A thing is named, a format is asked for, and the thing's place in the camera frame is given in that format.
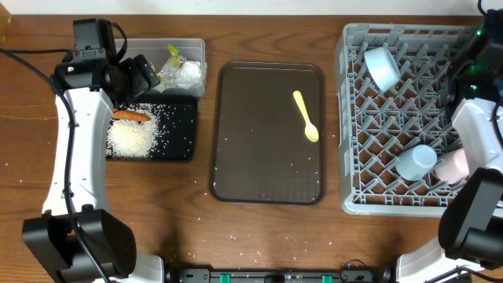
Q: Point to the yellow plastic spoon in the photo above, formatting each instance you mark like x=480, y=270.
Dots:
x=310, y=130

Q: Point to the pink plastic cup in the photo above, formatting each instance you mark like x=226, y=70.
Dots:
x=453, y=167

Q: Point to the black rectangular tray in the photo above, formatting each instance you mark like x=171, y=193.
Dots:
x=177, y=129

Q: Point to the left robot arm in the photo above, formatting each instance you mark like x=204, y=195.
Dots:
x=76, y=238

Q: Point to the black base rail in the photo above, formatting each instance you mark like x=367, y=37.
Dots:
x=201, y=275

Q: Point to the clear plastic bin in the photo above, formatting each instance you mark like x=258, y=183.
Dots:
x=157, y=54

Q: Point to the light blue bowl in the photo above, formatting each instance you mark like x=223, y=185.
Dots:
x=382, y=68

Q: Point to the white rice pile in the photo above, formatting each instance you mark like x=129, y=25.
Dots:
x=131, y=135

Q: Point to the brown serving tray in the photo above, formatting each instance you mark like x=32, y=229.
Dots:
x=260, y=152

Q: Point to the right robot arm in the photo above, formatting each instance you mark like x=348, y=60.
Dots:
x=469, y=238

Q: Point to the white tissue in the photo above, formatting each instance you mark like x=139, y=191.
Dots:
x=188, y=72

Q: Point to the orange carrot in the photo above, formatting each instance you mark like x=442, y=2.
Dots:
x=129, y=115

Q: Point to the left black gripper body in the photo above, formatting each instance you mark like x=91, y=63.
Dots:
x=138, y=71

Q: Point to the grey dishwasher rack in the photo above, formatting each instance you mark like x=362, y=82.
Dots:
x=376, y=126

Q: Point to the light blue plastic cup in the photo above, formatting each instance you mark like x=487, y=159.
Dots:
x=415, y=163

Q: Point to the silver green snack wrapper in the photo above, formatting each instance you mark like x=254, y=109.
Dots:
x=173, y=65

